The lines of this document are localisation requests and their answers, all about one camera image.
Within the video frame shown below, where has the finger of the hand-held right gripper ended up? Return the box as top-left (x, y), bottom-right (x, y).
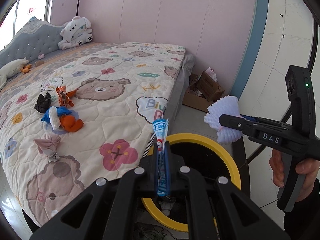
top-left (219, 114), bottom-right (292, 137)
top-left (240, 114), bottom-right (278, 125)

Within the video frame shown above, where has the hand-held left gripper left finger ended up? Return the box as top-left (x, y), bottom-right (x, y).
top-left (29, 140), bottom-right (160, 240)

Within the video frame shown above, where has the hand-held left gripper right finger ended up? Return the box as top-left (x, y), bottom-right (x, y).
top-left (164, 141), bottom-right (292, 240)

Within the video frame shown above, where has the white foam fruit net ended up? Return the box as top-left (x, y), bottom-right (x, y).
top-left (204, 95), bottom-right (244, 145)

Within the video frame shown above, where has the black bin with yellow rim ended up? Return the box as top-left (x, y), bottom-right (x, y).
top-left (140, 133), bottom-right (242, 232)

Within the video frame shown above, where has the light blue snack wrapper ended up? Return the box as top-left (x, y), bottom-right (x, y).
top-left (152, 118), bottom-right (170, 196)

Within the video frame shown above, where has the orange plastic bag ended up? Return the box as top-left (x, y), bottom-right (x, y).
top-left (61, 115), bottom-right (84, 132)

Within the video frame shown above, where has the pink grey cloth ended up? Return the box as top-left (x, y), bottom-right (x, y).
top-left (34, 133), bottom-right (61, 163)

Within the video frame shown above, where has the blue plastic bag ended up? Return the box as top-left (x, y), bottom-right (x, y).
top-left (41, 106), bottom-right (72, 124)

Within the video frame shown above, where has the orange snack wrapper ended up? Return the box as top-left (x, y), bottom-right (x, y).
top-left (55, 85), bottom-right (77, 107)

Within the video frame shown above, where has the small black plastic bag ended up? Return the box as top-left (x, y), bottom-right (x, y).
top-left (34, 92), bottom-right (52, 113)

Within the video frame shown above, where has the person's right forearm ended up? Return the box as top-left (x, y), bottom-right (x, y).
top-left (284, 180), bottom-right (320, 232)

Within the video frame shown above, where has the person's right hand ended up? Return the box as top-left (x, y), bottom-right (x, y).
top-left (269, 149), bottom-right (320, 202)

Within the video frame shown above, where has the grey white crumpled wrapper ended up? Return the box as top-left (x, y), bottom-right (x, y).
top-left (157, 196), bottom-right (175, 215)

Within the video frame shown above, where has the cardboard box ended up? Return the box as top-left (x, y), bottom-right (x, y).
top-left (182, 70), bottom-right (225, 112)

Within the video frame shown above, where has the pink white crumpled bag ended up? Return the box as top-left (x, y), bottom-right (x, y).
top-left (204, 67), bottom-right (217, 82)

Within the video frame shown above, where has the white door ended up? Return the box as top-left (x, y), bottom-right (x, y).
top-left (235, 0), bottom-right (320, 160)

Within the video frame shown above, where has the white plush dog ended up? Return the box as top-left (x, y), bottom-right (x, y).
top-left (57, 16), bottom-right (94, 50)

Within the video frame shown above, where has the blue tufted bed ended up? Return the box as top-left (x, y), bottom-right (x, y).
top-left (0, 16), bottom-right (197, 228)

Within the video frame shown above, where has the white plush goose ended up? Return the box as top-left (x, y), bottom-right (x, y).
top-left (0, 57), bottom-right (29, 83)

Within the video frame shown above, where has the large white-framed window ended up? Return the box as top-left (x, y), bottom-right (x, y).
top-left (0, 0), bottom-right (54, 52)

